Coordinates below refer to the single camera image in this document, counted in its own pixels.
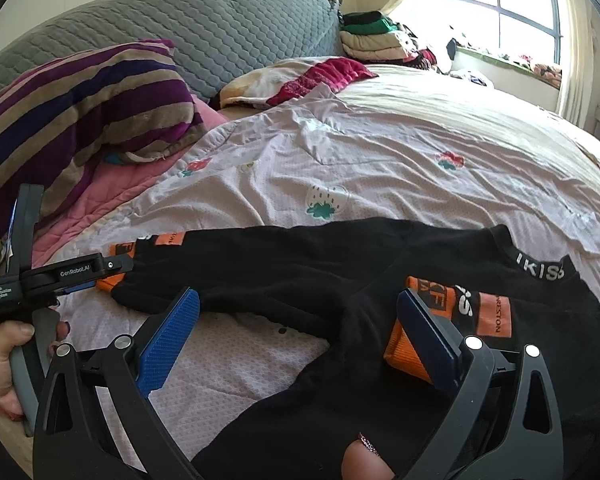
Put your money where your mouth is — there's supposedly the stack of folded clothes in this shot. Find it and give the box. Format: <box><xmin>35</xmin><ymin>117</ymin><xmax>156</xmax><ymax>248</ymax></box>
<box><xmin>339</xmin><ymin>10</ymin><xmax>453</xmax><ymax>73</ymax></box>

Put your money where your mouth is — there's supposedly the patterned cloth pile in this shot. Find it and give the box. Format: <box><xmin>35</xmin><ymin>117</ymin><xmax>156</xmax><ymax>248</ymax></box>
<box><xmin>480</xmin><ymin>50</ymin><xmax>563</xmax><ymax>83</ymax></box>

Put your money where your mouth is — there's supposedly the strawberry print quilt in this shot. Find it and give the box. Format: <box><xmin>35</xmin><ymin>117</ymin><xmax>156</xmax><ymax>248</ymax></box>
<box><xmin>32</xmin><ymin>82</ymin><xmax>600</xmax><ymax>463</ymax></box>

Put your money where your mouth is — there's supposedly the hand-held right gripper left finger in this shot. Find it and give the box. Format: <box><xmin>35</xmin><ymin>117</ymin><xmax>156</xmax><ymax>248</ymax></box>
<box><xmin>32</xmin><ymin>287</ymin><xmax>203</xmax><ymax>480</ymax></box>

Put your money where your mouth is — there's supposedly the purple striped blanket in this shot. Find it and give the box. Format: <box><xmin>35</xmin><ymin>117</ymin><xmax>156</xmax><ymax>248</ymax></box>
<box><xmin>0</xmin><ymin>39</ymin><xmax>206</xmax><ymax>236</ymax></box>

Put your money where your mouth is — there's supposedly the pink blanket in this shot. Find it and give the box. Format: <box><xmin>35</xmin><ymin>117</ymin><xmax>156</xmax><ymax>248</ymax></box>
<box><xmin>30</xmin><ymin>95</ymin><xmax>231</xmax><ymax>261</ymax></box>

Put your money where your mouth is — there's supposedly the grey quilted headboard cover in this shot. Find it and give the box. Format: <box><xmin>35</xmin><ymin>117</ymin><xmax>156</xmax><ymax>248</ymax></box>
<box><xmin>0</xmin><ymin>0</ymin><xmax>343</xmax><ymax>108</ymax></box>

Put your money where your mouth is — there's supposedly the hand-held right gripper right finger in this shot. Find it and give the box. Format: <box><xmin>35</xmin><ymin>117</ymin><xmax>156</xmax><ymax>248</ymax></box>
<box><xmin>397</xmin><ymin>289</ymin><xmax>566</xmax><ymax>480</ymax></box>

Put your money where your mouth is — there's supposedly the person's right hand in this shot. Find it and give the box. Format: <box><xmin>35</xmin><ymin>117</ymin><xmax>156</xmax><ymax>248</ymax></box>
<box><xmin>341</xmin><ymin>432</ymin><xmax>397</xmax><ymax>480</ymax></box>

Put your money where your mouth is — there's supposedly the black white patterned cloth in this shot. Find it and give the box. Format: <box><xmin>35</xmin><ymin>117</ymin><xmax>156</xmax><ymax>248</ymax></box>
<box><xmin>450</xmin><ymin>67</ymin><xmax>496</xmax><ymax>88</ymax></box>

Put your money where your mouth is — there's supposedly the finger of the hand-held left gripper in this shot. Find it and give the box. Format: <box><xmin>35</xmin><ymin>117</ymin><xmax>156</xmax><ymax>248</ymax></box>
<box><xmin>102</xmin><ymin>254</ymin><xmax>137</xmax><ymax>276</ymax></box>
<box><xmin>55</xmin><ymin>280</ymin><xmax>98</xmax><ymax>296</ymax></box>

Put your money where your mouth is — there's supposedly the beige bed cover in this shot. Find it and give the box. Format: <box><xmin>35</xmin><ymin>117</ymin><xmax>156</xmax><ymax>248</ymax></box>
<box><xmin>337</xmin><ymin>62</ymin><xmax>600</xmax><ymax>211</ymax></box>

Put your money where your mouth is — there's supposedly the black shirt with orange patches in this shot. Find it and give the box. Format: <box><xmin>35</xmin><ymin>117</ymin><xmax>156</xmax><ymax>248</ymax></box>
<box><xmin>96</xmin><ymin>217</ymin><xmax>600</xmax><ymax>480</ymax></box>

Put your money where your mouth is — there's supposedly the red and cream blanket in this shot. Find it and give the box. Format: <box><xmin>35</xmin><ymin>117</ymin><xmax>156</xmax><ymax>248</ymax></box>
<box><xmin>219</xmin><ymin>56</ymin><xmax>380</xmax><ymax>110</ymax></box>

